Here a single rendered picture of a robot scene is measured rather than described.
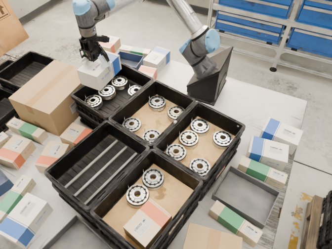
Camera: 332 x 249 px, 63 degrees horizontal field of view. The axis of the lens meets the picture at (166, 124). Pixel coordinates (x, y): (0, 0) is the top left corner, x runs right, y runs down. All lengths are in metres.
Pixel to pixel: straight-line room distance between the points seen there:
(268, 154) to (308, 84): 1.95
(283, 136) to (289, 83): 1.71
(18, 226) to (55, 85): 0.81
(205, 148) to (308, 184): 1.28
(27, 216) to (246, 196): 1.04
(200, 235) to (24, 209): 0.80
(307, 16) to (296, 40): 0.26
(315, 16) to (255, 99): 1.38
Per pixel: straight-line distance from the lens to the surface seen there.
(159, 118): 1.55
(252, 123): 1.78
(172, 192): 1.29
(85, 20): 1.28
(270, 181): 1.53
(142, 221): 1.16
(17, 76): 2.68
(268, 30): 3.23
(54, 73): 1.87
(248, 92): 1.98
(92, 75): 1.39
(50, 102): 1.68
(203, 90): 1.77
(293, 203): 2.39
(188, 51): 1.67
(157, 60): 2.03
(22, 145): 1.70
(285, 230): 2.27
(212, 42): 1.57
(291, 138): 1.66
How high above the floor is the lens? 1.99
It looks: 49 degrees down
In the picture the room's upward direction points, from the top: straight up
